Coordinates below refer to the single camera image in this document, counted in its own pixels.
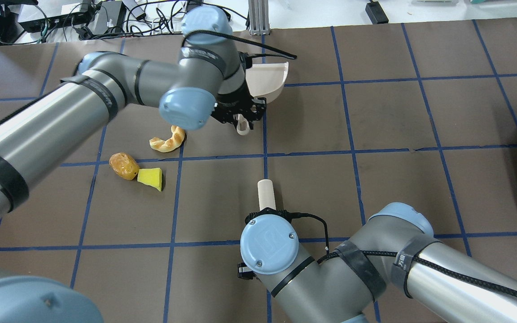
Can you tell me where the yellow sponge wedge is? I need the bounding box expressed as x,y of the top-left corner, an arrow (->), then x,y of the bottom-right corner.
137,168 -> 163,192

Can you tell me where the beige hand brush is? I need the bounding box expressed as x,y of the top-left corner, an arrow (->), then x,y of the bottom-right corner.
257,179 -> 276,210

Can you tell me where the black power adapter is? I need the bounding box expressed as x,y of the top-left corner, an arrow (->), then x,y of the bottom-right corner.
365,0 -> 389,25

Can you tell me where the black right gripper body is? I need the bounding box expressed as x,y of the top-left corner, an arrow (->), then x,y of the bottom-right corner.
238,262 -> 257,280

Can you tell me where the brown potato toy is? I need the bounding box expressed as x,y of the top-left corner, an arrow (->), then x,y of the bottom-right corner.
109,153 -> 140,180

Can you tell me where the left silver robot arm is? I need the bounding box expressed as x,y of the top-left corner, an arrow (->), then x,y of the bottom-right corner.
0,5 -> 266,219

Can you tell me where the croissant toy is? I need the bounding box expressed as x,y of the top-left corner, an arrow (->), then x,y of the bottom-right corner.
149,125 -> 186,153

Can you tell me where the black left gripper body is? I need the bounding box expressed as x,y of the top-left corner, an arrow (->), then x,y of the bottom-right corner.
210,87 -> 267,131

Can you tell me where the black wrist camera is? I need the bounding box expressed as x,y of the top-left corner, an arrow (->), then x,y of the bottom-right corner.
244,207 -> 293,225

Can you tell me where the aluminium frame post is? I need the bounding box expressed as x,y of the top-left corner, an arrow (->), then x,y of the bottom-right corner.
248,0 -> 271,35

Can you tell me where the beige plastic dustpan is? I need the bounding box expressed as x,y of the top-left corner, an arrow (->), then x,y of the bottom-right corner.
235,62 -> 289,136

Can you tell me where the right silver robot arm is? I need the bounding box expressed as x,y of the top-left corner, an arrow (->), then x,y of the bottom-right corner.
239,202 -> 517,323

